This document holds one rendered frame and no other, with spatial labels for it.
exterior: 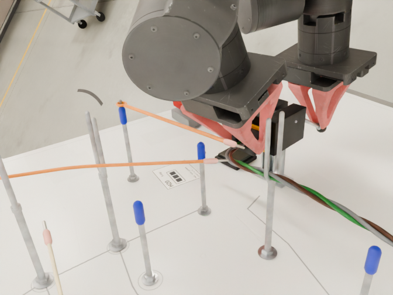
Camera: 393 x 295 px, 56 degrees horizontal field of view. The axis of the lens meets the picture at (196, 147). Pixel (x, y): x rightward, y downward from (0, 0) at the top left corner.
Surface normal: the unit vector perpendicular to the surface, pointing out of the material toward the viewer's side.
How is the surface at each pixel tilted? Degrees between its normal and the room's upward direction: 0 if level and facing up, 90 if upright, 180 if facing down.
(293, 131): 97
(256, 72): 26
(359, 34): 0
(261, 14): 87
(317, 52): 57
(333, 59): 73
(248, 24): 51
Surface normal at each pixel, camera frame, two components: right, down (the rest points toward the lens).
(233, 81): 0.39, 0.55
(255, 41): -0.68, -0.33
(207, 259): -0.05, -0.87
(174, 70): -0.06, 0.73
